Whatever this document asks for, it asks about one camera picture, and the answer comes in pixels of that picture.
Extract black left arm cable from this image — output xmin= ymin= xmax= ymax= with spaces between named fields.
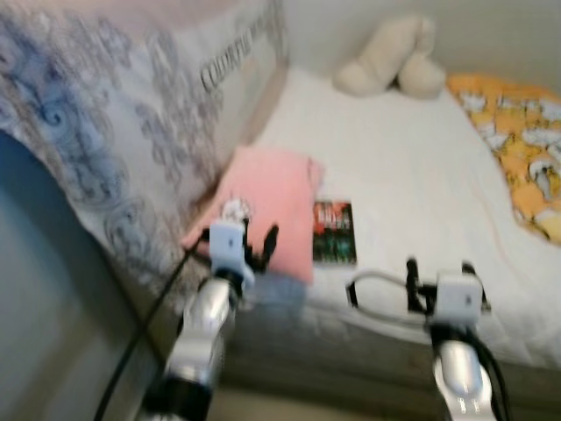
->
xmin=91 ymin=230 xmax=213 ymax=421

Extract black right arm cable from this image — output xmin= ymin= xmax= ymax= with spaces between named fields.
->
xmin=472 ymin=332 xmax=515 ymax=421

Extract cream plush toy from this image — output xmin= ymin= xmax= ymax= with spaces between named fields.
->
xmin=331 ymin=15 xmax=446 ymax=98

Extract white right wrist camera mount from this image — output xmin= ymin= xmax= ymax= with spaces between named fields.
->
xmin=434 ymin=273 xmax=486 ymax=322

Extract pink cartoon print cloth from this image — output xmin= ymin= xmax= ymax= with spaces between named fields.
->
xmin=181 ymin=146 xmax=326 ymax=287

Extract orange cartoon print blanket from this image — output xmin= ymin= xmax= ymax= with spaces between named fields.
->
xmin=446 ymin=73 xmax=561 ymax=246

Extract white quilted bed sheet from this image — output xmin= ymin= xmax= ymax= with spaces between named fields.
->
xmin=210 ymin=66 xmax=561 ymax=369

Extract pink-edged dark cover book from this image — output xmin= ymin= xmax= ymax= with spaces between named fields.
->
xmin=312 ymin=201 xmax=358 ymax=267

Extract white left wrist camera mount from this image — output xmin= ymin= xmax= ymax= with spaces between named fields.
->
xmin=209 ymin=221 xmax=256 ymax=295

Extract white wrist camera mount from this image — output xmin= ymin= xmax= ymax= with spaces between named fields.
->
xmin=209 ymin=221 xmax=256 ymax=295
xmin=434 ymin=273 xmax=486 ymax=322

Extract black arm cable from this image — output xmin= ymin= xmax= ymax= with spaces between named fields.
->
xmin=91 ymin=230 xmax=213 ymax=421
xmin=472 ymin=332 xmax=515 ymax=421

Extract grey looped cable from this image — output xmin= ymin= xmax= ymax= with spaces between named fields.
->
xmin=347 ymin=269 xmax=432 ymax=331

